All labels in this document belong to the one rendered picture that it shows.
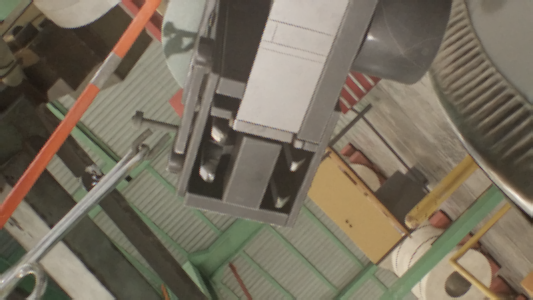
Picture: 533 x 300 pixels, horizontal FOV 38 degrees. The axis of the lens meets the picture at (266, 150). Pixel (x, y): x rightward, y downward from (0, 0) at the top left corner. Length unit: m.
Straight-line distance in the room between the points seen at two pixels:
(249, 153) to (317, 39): 0.09
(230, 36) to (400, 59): 0.11
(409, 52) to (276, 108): 0.08
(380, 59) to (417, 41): 0.02
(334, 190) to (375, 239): 1.01
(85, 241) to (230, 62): 0.82
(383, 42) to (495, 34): 0.16
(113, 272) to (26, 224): 0.15
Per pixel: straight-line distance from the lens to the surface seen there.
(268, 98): 0.44
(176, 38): 0.60
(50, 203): 1.24
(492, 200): 4.07
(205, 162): 0.49
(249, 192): 0.49
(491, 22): 0.60
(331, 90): 0.44
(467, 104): 0.53
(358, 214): 10.67
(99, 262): 1.26
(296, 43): 0.42
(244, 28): 0.51
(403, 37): 0.44
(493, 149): 0.48
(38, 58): 1.27
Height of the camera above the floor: 1.44
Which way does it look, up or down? level
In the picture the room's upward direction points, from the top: 135 degrees counter-clockwise
